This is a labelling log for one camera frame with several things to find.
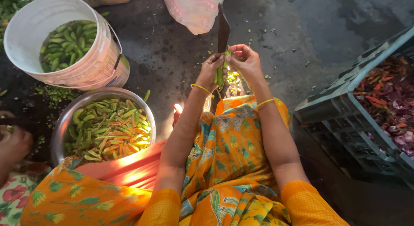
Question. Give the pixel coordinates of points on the person's right hand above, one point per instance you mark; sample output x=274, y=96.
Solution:
x=247, y=65

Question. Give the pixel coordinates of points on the person's left hand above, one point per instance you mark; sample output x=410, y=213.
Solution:
x=207, y=73

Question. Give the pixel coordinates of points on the green ivy gourd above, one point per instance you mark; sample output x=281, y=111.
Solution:
x=221, y=73

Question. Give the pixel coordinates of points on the yellow bangle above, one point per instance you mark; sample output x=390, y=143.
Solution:
x=200, y=87
x=266, y=102

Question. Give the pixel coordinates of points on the cut gourd pieces on floor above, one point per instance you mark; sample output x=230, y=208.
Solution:
x=233, y=79

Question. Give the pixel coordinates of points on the upright floor cutter blade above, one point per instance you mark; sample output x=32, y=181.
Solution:
x=223, y=30

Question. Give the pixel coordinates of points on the person's foot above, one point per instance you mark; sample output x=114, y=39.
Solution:
x=177, y=112

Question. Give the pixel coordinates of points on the translucent plastic bag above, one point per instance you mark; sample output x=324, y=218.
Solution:
x=192, y=10

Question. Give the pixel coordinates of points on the pile of sliced gourds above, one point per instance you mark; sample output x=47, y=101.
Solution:
x=110, y=130

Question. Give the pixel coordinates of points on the orange floral garment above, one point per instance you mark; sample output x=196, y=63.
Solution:
x=181, y=187

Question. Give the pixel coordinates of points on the steel bowl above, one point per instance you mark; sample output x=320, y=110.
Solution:
x=97, y=125

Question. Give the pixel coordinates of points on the grey plastic crate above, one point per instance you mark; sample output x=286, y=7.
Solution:
x=362, y=112

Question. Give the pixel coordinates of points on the whole green gourds in water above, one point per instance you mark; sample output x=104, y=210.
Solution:
x=68, y=44

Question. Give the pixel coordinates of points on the heap of vegetable peels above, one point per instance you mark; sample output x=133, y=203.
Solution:
x=388, y=99

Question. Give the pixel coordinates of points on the white plastic bucket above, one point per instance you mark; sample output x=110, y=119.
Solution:
x=64, y=41

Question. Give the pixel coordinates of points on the scattered gourd trimmings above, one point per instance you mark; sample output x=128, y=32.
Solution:
x=55, y=95

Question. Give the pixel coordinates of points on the heap of green gourds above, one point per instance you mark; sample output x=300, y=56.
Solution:
x=14, y=5

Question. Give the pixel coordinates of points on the floral patterned cloth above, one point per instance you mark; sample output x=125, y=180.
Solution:
x=16, y=193

